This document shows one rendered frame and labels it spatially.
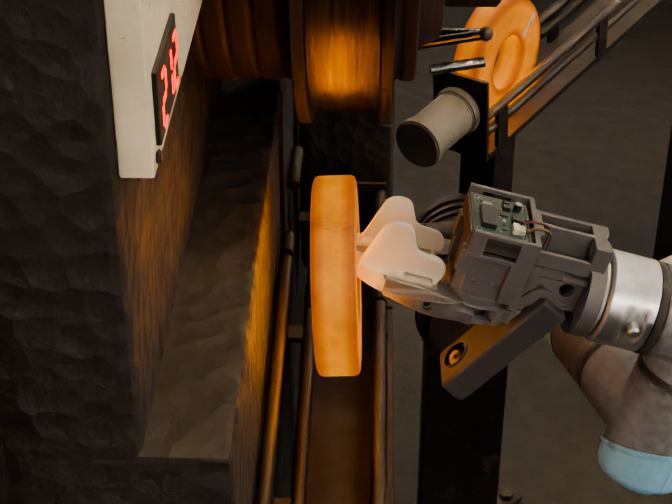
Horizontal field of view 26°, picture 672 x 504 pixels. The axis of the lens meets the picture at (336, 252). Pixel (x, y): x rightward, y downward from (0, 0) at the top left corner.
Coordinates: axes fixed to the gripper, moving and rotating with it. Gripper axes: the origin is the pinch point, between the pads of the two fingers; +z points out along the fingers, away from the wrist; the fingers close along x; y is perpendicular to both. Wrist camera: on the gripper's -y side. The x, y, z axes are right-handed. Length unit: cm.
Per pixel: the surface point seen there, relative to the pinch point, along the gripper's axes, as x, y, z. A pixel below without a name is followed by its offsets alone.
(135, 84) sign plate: 26.3, 24.4, 16.9
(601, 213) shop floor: -146, -71, -68
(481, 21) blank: -61, -4, -16
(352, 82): -2.7, 13.3, 2.7
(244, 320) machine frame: 13.1, 1.4, 6.7
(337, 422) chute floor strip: -2.4, -18.4, -4.8
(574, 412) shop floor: -85, -73, -56
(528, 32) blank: -67, -6, -23
